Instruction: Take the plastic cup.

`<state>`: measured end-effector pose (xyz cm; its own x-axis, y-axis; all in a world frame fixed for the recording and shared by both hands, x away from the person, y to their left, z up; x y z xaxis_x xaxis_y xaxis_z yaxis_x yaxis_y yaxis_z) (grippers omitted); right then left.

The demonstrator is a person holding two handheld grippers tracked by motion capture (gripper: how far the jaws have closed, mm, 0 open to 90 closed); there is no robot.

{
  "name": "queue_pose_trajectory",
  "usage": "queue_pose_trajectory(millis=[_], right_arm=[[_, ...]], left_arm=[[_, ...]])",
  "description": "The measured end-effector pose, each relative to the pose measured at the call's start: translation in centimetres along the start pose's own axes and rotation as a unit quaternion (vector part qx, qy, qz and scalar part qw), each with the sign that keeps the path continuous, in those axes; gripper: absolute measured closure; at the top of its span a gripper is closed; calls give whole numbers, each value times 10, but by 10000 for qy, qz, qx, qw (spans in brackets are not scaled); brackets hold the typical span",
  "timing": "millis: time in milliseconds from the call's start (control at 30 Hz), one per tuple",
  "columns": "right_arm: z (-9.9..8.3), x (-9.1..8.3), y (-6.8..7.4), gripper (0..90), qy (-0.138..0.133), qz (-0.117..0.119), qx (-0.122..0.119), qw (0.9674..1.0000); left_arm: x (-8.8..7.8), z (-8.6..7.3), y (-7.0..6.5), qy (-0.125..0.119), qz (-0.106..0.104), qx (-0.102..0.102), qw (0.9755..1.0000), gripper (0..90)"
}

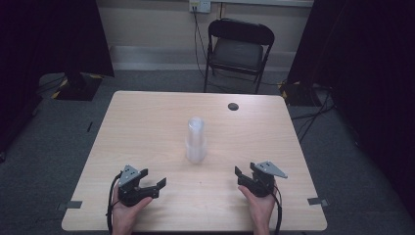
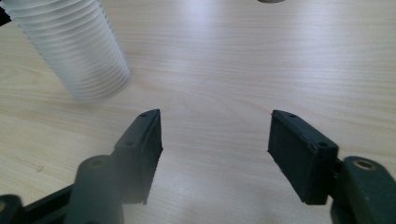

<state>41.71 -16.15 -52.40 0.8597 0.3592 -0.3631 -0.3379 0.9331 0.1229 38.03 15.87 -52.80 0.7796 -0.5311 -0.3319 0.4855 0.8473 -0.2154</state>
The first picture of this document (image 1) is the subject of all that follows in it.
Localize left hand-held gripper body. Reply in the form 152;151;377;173
116;164;161;208

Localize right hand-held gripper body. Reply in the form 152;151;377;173
240;161;289;199

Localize stack of clear plastic cups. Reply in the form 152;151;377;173
185;116;208;165

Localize person's left hand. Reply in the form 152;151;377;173
111;184;154;227

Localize person's right hand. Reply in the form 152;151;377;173
237;181;279;227

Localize grey tape strip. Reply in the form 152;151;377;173
306;197;329;208
56;200;83;212

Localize black stand base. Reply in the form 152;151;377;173
278;79;316;107
50;71;105;102

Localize black folding chair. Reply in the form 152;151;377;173
203;18;276;95

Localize black curtain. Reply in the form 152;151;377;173
0;0;115;155
286;0;415;219

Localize left hand-held gripper cable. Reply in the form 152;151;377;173
105;171;123;235

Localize hand-held gripper cable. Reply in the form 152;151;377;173
269;184;284;235
105;171;123;235

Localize right hand-held gripper cable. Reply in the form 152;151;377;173
269;184;284;235

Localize black floor cables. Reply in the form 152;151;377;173
290;83;337;145

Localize white wall socket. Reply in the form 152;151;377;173
188;0;212;15

